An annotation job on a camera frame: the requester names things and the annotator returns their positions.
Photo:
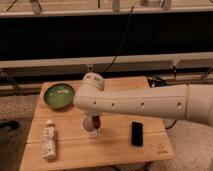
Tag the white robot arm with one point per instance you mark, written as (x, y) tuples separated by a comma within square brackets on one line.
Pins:
[(190, 102)]

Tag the green bowl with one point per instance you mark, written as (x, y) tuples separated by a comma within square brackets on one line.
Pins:
[(59, 95)]

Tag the white patterned bottle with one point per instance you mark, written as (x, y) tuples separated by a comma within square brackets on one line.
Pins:
[(48, 141)]

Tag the wooden table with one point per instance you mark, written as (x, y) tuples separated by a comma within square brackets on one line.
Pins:
[(77, 149)]

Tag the dark object at left edge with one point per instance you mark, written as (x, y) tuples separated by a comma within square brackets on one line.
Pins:
[(11, 124)]

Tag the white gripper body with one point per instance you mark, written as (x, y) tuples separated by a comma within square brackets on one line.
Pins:
[(90, 114)]

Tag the dark red pepper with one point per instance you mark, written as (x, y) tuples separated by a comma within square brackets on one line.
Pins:
[(96, 122)]

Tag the black rectangular block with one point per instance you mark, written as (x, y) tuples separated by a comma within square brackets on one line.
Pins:
[(137, 134)]

